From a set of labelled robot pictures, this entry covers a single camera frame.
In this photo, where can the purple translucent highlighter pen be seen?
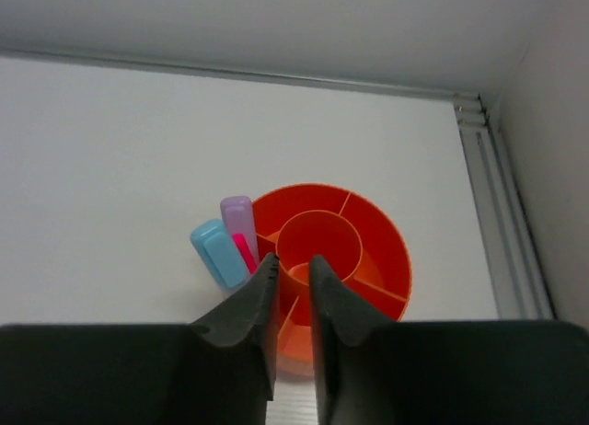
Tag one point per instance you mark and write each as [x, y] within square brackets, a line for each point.
[237, 215]

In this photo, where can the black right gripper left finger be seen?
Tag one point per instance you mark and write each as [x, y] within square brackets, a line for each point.
[218, 369]

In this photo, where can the light blue highlighter pen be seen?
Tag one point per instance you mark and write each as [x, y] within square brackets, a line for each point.
[220, 255]

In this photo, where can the pink black highlighter pen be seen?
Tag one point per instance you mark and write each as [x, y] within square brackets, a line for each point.
[245, 252]

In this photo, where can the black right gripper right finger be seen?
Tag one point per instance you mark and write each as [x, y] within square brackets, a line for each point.
[370, 369]

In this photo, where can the orange round divided container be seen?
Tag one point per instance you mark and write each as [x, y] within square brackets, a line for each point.
[357, 239]

